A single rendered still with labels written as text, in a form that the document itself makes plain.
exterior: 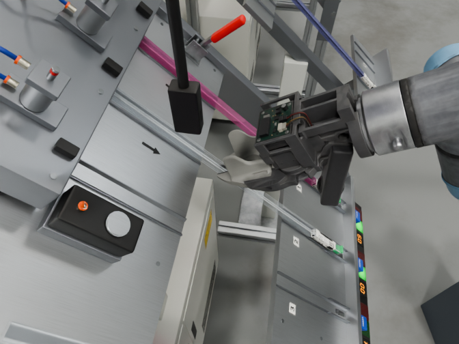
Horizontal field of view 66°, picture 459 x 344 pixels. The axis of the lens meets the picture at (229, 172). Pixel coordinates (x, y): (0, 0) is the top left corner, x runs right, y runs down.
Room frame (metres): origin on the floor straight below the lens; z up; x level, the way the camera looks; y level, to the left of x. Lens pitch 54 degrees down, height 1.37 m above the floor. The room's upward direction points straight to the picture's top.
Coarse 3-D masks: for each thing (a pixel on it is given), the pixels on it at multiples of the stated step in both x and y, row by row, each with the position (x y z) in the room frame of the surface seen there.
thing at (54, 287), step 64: (192, 64) 0.46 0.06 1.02; (128, 128) 0.29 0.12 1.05; (128, 192) 0.21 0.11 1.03; (192, 192) 0.25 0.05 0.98; (0, 256) 0.11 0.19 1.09; (64, 256) 0.13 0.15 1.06; (128, 256) 0.15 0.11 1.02; (0, 320) 0.07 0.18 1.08; (64, 320) 0.08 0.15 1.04; (128, 320) 0.09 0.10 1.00
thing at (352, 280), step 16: (352, 192) 0.41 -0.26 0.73; (352, 208) 0.37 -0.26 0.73; (352, 224) 0.33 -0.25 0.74; (352, 240) 0.29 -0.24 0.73; (352, 256) 0.26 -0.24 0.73; (352, 272) 0.23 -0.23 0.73; (352, 288) 0.20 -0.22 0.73; (352, 304) 0.17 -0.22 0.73; (352, 320) 0.15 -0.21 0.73; (352, 336) 0.12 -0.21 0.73
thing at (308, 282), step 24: (288, 192) 0.34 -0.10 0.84; (312, 192) 0.37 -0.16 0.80; (312, 216) 0.31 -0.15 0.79; (336, 216) 0.35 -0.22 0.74; (288, 240) 0.25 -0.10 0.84; (312, 240) 0.27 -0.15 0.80; (336, 240) 0.29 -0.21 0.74; (288, 264) 0.21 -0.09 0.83; (312, 264) 0.22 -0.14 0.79; (336, 264) 0.24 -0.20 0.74; (288, 288) 0.17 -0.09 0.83; (312, 288) 0.18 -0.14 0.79; (336, 288) 0.20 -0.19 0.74; (288, 312) 0.14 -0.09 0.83; (312, 312) 0.15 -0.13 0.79; (288, 336) 0.10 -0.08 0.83; (312, 336) 0.11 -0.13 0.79; (336, 336) 0.12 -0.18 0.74
